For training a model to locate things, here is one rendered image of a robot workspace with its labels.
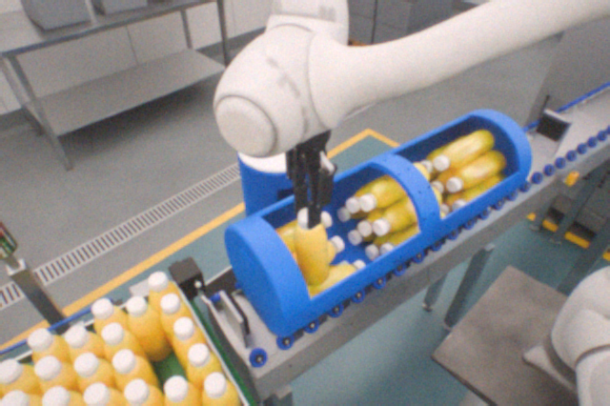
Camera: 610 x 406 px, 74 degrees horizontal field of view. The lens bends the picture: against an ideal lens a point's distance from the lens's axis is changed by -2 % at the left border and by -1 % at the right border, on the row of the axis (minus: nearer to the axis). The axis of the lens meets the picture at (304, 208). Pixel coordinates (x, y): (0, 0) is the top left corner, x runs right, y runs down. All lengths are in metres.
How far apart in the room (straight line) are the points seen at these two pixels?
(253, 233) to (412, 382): 1.39
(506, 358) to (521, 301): 0.17
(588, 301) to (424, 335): 1.39
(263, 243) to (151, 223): 1.97
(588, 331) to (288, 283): 0.54
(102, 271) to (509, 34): 2.41
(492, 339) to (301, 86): 0.78
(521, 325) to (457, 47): 0.78
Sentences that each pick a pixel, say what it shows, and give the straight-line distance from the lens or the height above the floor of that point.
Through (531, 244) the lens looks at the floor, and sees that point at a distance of 2.83.
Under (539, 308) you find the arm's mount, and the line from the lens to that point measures 1.15.
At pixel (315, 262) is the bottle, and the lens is 0.87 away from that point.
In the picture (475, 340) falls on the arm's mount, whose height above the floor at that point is 1.01.
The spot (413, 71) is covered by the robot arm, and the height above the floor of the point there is 1.68.
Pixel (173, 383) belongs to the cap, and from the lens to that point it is 0.86.
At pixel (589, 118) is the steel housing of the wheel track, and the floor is 0.93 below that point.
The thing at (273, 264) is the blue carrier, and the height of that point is 1.22.
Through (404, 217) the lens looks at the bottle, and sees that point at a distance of 1.05.
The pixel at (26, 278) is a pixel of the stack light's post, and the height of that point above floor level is 1.07.
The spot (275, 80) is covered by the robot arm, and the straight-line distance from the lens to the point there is 0.41.
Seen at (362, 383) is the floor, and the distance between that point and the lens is 2.03.
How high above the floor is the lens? 1.86
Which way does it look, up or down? 44 degrees down
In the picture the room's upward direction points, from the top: straight up
